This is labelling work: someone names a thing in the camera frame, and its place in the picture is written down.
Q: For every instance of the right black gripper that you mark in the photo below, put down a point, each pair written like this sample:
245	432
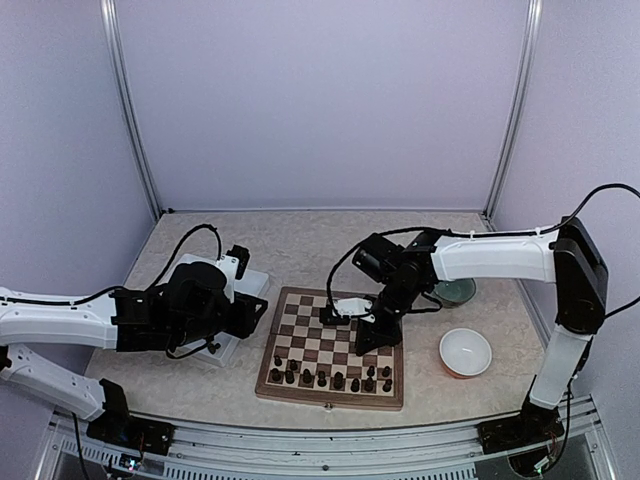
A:
390	336

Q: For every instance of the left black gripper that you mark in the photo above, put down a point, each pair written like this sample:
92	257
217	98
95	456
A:
245	322

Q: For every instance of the dark chess queen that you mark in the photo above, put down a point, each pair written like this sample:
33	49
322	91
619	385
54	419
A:
369	385

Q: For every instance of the wooden chess board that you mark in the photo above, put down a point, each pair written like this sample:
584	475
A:
296	333

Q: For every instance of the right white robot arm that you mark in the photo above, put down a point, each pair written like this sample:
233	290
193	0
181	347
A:
565	257

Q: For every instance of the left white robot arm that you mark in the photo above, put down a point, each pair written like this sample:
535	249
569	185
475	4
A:
199	301

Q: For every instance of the pile of dark chess pieces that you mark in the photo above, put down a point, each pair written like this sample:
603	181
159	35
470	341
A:
214	347

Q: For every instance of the white divided plastic tray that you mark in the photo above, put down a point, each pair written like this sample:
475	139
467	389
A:
253	283

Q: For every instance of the clear glass bowl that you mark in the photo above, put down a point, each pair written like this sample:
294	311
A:
453	294

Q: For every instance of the white orange ceramic bowl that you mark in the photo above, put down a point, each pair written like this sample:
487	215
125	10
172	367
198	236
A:
465	353

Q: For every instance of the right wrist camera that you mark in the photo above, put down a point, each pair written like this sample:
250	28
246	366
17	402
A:
340	312

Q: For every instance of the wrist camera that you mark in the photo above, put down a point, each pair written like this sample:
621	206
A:
340	312
233	265

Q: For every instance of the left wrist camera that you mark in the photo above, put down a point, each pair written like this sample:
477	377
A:
233	265

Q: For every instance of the front aluminium rail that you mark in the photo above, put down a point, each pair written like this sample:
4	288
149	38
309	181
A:
202	450

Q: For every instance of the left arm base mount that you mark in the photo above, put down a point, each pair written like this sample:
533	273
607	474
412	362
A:
134	433

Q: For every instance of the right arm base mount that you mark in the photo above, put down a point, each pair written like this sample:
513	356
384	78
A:
518	431

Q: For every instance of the left aluminium frame post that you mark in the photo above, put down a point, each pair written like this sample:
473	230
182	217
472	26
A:
110	22

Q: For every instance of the aluminium frame post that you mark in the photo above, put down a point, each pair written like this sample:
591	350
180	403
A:
110	22
518	102

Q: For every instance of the right aluminium frame post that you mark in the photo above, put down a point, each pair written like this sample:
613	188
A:
518	102

